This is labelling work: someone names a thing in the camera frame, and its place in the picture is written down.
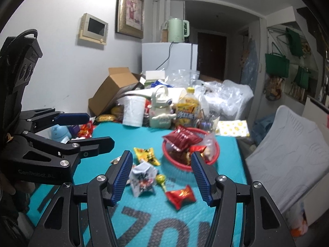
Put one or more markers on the yellow snack packet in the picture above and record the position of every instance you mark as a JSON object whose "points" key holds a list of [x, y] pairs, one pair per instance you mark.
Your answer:
{"points": [[146, 155]]}

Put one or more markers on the white paper towel roll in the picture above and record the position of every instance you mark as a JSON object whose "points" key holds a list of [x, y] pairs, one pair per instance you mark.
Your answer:
{"points": [[133, 112]]}

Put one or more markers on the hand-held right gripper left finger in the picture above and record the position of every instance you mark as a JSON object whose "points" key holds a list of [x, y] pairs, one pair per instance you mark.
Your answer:
{"points": [[122, 177]]}

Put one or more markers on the yellow iced tea bottle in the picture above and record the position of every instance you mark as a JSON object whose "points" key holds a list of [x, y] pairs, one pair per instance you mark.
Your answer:
{"points": [[187, 110]]}

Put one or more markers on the teal bubble mat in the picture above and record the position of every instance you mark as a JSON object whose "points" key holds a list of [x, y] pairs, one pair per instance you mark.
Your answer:
{"points": [[159, 221]]}

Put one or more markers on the red gold-print snack packet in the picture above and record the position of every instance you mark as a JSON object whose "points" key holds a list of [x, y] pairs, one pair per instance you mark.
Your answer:
{"points": [[181, 195]]}

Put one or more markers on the orange white plastic bag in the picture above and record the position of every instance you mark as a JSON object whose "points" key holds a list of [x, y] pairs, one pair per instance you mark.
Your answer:
{"points": [[299, 221]]}

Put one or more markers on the green tote bag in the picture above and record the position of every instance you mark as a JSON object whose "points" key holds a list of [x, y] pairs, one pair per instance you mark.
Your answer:
{"points": [[295, 42], [277, 65], [302, 78]]}

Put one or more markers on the red plastic mesh basket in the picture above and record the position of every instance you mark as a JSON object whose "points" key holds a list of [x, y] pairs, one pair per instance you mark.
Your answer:
{"points": [[177, 166]]}

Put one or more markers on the green electric kettle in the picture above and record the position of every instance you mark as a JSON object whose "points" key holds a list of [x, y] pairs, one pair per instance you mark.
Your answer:
{"points": [[176, 30]]}

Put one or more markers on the framed wall picture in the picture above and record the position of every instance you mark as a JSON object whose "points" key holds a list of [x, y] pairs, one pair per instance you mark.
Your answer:
{"points": [[129, 7]]}

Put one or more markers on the yellow snack bag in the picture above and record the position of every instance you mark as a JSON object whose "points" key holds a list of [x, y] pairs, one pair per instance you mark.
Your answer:
{"points": [[106, 118]]}

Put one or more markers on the clear glass cup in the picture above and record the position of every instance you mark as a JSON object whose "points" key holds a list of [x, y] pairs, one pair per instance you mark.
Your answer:
{"points": [[209, 124]]}

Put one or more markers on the dark brown snack packet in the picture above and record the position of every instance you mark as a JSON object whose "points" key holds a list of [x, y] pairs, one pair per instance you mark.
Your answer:
{"points": [[180, 157]]}

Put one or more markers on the white cartoon water bottle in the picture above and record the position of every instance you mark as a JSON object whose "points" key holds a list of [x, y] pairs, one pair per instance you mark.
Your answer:
{"points": [[160, 110]]}

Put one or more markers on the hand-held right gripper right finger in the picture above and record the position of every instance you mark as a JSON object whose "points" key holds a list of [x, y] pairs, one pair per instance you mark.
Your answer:
{"points": [[201, 180]]}

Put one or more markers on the white green carton box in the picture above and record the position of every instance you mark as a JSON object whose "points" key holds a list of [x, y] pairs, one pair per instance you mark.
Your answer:
{"points": [[154, 78]]}

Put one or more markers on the wall intercom panel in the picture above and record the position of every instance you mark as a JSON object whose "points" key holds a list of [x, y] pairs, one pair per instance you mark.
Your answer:
{"points": [[93, 29]]}

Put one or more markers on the pile of clear plastic bags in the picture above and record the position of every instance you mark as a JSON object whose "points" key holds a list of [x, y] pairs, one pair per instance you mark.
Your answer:
{"points": [[226, 99]]}

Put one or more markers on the red crinkled snack bag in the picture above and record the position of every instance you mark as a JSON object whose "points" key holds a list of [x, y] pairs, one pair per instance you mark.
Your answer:
{"points": [[86, 130]]}

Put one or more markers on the white quilted chair cushion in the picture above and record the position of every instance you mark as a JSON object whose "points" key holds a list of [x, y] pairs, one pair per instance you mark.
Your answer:
{"points": [[282, 154]]}

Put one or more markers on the open cardboard box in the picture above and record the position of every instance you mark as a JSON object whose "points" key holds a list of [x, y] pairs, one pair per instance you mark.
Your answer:
{"points": [[110, 92]]}

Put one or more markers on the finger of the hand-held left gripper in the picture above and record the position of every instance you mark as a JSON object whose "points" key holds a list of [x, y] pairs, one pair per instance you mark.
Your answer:
{"points": [[72, 118], [100, 145]]}

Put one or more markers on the yellow green lollipop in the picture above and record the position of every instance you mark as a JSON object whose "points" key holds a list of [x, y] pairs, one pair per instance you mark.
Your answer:
{"points": [[160, 178]]}

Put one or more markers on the clear zip bag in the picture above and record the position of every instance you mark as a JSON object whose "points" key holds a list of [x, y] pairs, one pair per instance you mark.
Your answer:
{"points": [[183, 78]]}

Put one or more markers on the small blue deer humidifier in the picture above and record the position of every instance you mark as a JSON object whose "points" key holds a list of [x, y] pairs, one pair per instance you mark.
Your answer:
{"points": [[60, 133]]}

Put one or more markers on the white mini fridge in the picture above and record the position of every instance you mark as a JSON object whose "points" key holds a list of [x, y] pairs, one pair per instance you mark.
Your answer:
{"points": [[156, 56]]}

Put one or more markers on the tan brown snack packet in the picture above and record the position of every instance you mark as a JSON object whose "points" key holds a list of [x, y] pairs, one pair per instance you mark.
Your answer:
{"points": [[116, 160]]}

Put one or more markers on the small red orange packet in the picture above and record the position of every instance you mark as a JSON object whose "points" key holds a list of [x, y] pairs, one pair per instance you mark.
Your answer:
{"points": [[198, 149]]}

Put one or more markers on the white peanut snack packet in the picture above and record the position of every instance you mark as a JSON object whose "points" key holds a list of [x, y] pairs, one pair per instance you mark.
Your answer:
{"points": [[142, 178]]}

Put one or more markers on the dark red snack packet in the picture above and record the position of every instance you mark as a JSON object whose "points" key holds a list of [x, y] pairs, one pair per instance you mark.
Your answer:
{"points": [[181, 137]]}

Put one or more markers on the clear plastic snack bag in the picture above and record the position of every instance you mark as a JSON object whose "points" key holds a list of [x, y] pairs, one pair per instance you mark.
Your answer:
{"points": [[210, 148]]}

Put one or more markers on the white purple jar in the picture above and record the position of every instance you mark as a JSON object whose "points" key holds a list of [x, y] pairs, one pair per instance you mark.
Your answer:
{"points": [[74, 130]]}

